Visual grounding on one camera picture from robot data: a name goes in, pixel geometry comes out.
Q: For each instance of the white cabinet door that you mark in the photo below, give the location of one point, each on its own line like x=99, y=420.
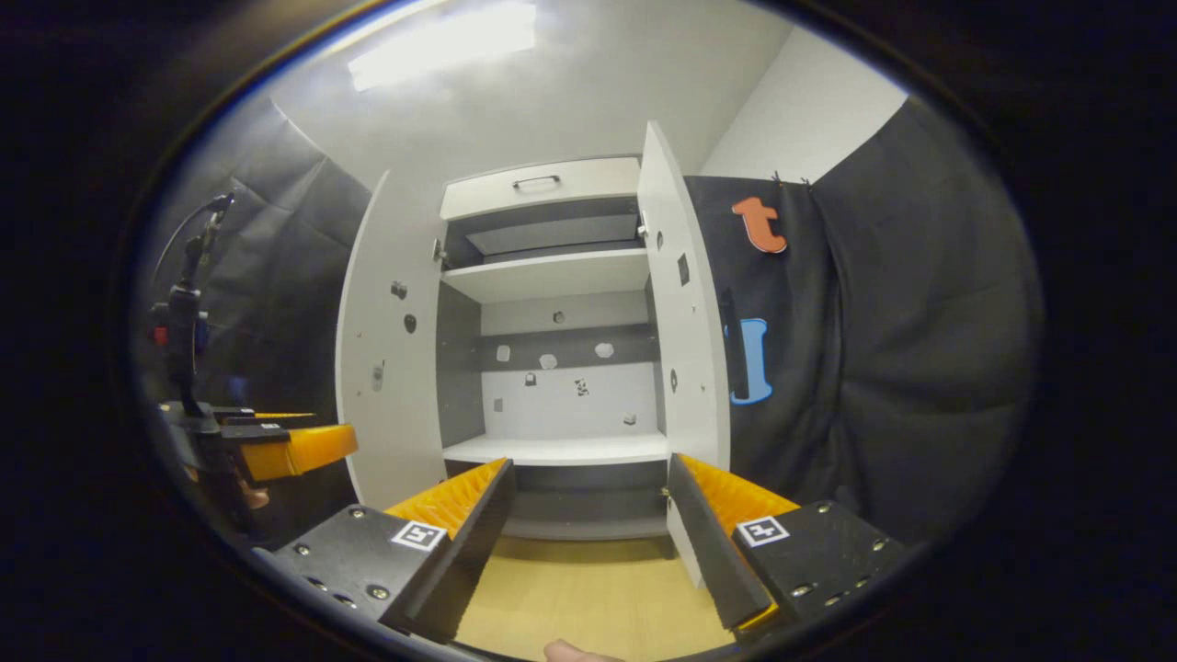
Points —
x=685, y=322
x=386, y=331

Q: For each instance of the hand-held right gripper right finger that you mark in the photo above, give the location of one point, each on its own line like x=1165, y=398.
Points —
x=710, y=552

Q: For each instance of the black backdrop cloth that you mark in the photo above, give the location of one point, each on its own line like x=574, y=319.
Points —
x=919, y=368

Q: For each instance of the white cabinet shelf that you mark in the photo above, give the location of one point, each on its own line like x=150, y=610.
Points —
x=561, y=449
x=552, y=274

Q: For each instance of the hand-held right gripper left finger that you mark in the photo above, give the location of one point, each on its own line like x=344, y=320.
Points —
x=474, y=552

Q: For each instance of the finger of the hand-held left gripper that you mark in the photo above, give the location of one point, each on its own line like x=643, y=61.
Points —
x=303, y=450
x=276, y=418

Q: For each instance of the metal door hinge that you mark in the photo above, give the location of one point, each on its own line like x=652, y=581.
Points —
x=642, y=225
x=441, y=253

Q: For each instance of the white double-door shoe cabinet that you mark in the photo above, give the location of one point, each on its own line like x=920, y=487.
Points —
x=570, y=395

